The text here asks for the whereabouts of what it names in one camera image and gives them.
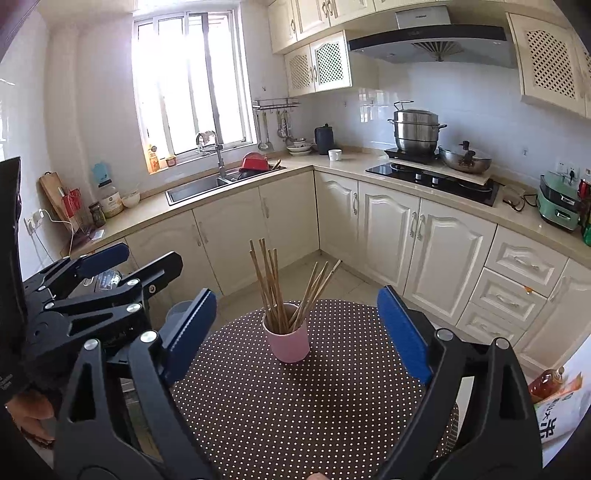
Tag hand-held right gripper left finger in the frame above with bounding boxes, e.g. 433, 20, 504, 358
53, 288, 218, 480

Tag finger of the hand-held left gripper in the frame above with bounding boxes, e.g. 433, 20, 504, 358
23, 243, 131, 301
28, 251, 184, 337

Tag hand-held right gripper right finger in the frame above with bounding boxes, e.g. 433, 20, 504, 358
376, 285, 543, 480

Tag bunch of bamboo chopsticks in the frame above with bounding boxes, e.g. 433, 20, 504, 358
249, 237, 343, 334

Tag pink cup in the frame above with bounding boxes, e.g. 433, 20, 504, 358
262, 302, 311, 364

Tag person's left hand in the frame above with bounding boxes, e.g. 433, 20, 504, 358
4, 390, 57, 445

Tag pale blue bucket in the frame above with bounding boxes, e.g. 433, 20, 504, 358
165, 300, 200, 331

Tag large jar with lid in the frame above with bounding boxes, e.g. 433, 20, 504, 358
100, 180, 125, 218

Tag wooden cutting board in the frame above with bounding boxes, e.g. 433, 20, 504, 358
39, 172, 75, 223

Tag stainless steel sink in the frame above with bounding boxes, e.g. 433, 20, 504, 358
165, 165, 288, 206

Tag brown polka-dot round table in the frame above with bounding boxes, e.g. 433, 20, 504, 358
168, 299, 460, 480

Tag chrome sink faucet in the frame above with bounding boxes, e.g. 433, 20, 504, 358
196, 131, 228, 180

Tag red basin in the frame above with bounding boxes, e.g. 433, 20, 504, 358
238, 152, 270, 174

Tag cooking oil bottle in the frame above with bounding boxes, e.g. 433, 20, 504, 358
527, 366, 567, 404

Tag black glass stove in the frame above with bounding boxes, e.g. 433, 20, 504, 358
366, 161, 502, 208

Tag white printed bag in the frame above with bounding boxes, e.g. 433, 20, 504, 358
533, 339, 591, 468

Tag beige countertop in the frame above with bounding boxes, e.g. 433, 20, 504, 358
60, 147, 591, 256

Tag steel wok with lid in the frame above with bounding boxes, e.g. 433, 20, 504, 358
438, 141, 493, 175

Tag kitchen window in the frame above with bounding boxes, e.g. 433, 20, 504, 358
131, 7, 259, 158

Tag green countertop appliance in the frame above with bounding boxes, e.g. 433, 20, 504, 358
536, 172, 583, 232

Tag stainless steamer pot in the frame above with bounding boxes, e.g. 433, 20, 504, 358
387, 100, 448, 155

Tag dark electric kettle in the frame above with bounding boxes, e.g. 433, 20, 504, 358
315, 123, 334, 156

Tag cluster of condiment bottles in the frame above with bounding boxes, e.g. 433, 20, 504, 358
577, 178, 591, 247

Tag black range hood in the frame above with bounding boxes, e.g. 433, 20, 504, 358
347, 7, 519, 70

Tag white charger cable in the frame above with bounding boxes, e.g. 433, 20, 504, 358
39, 209, 75, 257

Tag wall utensil rack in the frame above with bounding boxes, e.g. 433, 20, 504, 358
252, 97, 300, 114

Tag cream wall cabinets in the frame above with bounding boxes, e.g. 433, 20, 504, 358
267, 0, 504, 97

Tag cream lattice wall cabinet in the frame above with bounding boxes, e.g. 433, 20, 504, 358
505, 11, 591, 120

